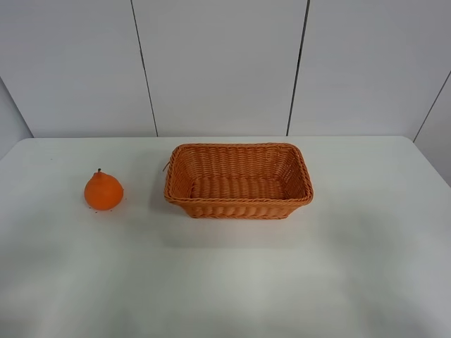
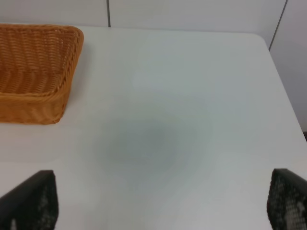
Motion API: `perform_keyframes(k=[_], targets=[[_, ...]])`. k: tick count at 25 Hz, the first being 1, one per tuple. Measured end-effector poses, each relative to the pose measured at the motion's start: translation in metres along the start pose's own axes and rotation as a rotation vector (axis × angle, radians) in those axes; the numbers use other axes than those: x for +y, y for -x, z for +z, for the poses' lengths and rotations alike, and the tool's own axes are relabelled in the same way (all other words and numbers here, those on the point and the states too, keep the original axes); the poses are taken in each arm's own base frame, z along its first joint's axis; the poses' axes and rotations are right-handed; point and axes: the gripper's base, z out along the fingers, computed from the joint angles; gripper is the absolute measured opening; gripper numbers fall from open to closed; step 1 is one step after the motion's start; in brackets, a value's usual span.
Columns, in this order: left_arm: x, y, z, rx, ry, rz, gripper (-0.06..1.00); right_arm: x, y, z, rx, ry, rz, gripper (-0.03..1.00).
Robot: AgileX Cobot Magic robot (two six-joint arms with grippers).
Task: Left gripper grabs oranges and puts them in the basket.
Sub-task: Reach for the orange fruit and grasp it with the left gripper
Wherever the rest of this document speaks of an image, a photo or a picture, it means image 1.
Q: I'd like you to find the orange with stem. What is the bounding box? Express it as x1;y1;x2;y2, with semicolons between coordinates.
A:
84;168;124;211

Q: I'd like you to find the orange wicker basket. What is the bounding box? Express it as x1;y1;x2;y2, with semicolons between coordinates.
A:
163;143;314;220

